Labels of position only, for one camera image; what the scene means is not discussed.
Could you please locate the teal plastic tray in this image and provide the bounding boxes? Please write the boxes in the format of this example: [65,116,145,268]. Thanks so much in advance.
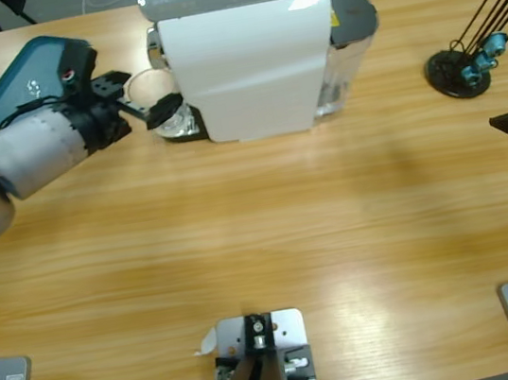
[0,27,100,132]

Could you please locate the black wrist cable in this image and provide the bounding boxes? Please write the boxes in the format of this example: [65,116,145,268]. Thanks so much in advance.
[0,92,74,132]

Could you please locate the white mounting block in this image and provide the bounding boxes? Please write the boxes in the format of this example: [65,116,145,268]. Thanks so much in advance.
[213,305,315,380]

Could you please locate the clear water tank black lid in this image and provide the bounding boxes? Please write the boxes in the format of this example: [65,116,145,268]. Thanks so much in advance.
[296,0,394,120]

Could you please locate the metal drip tray grille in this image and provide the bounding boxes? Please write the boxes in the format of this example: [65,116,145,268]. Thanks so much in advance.
[150,103,209,147]

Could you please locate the white capsule coffee machine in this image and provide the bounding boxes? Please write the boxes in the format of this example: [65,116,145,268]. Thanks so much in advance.
[136,0,352,156]

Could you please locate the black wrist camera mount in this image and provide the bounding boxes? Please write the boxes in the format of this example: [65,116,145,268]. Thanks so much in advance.
[53,35,106,110]

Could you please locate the black capsule holder with rods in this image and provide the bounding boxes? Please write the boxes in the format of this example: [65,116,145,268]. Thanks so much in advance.
[414,0,508,105]

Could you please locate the blue coffee capsule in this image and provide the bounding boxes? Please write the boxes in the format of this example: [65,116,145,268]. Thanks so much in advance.
[483,30,508,56]
[459,62,483,87]
[474,49,499,73]

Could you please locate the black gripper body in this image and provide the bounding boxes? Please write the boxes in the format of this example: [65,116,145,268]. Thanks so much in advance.
[60,89,156,159]

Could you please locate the white paper tag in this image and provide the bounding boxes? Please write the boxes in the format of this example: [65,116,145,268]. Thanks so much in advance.
[189,326,221,357]

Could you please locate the black clamp block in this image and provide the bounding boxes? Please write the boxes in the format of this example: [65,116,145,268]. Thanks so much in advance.
[280,343,318,380]
[211,354,239,380]

